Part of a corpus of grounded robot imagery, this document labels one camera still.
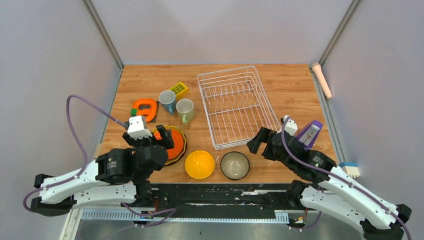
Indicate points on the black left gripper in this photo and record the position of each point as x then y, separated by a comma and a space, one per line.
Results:
166, 134

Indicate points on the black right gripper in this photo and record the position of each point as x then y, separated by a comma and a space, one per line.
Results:
262, 136

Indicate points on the orange plate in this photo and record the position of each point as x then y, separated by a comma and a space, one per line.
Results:
178, 145

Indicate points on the yellow dotted plate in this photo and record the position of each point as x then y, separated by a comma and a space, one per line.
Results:
173, 161

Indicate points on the blue dotted mug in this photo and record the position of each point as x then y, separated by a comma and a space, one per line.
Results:
168, 100

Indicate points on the dark blue floral bowl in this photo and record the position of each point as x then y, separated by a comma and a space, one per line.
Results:
235, 165

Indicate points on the light green mug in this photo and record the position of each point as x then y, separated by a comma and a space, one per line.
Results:
185, 110

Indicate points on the yellow ribbed bowl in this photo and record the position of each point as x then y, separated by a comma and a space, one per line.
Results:
199, 164

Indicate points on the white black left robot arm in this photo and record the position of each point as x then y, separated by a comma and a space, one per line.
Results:
119, 176

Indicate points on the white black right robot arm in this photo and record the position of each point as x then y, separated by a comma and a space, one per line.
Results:
324, 186

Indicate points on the yellow toy block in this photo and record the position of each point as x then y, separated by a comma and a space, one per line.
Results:
180, 90

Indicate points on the white blue toy block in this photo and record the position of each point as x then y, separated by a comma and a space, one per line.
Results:
351, 169

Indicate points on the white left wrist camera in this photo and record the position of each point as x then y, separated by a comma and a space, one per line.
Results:
137, 128

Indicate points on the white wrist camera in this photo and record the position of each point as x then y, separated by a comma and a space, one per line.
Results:
137, 128
291, 126

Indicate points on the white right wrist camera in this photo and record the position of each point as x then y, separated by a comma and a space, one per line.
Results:
291, 126

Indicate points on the orange handle toy on pad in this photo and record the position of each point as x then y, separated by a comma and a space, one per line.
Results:
146, 107

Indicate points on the white wire dish rack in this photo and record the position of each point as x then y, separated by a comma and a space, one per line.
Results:
236, 106

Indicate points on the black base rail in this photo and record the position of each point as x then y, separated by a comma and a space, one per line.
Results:
214, 203

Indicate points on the pink cylinder handle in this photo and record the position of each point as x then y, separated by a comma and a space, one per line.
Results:
317, 69

